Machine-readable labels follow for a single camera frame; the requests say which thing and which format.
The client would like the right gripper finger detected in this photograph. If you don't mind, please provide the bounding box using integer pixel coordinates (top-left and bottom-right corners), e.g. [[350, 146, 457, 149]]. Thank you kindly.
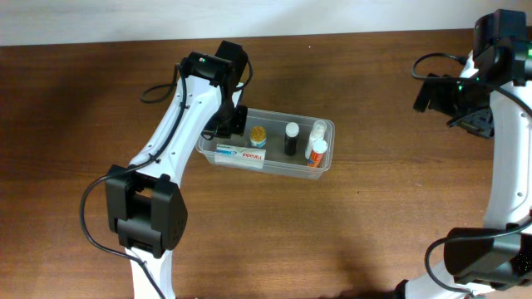
[[447, 107, 495, 138], [413, 81, 432, 112]]

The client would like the small gold-lid balm jar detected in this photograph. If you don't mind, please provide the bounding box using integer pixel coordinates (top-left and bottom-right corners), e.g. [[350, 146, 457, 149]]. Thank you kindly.
[[249, 126, 267, 148]]

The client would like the white Panadol box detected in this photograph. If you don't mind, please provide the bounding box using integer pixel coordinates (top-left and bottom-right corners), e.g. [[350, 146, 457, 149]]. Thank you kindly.
[[214, 145, 266, 169]]

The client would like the clear plastic container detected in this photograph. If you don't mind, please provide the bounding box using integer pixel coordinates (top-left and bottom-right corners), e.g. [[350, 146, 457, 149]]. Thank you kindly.
[[195, 109, 335, 179]]

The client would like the dark bottle white cap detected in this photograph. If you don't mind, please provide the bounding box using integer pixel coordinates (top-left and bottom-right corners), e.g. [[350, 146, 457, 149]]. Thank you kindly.
[[284, 122, 299, 156]]

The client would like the white spray bottle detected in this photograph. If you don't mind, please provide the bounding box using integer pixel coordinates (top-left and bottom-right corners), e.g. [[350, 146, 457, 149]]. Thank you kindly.
[[305, 120, 327, 159]]

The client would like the orange tube white cap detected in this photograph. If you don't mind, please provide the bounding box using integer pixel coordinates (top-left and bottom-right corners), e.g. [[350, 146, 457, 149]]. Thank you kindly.
[[308, 139, 328, 168]]

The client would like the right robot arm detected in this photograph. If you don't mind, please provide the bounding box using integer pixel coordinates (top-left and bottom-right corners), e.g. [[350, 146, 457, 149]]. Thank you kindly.
[[392, 9, 531, 298]]

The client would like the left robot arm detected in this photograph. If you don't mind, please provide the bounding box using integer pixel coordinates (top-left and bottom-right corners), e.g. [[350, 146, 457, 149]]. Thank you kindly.
[[105, 41, 253, 298]]

